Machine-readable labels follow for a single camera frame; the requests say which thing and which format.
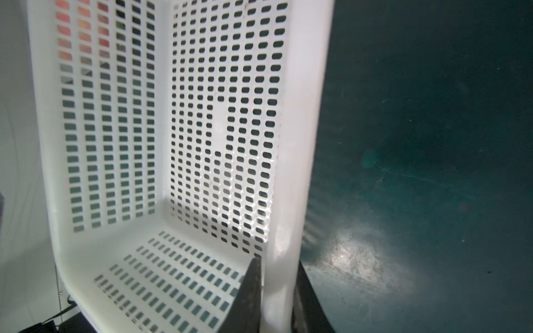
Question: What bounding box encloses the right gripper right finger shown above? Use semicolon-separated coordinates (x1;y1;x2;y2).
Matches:
291;262;335;333

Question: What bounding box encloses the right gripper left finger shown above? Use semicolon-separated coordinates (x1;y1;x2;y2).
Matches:
218;258;262;333

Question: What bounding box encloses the white plastic perforated basket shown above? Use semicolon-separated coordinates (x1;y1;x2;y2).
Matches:
27;1;334;332

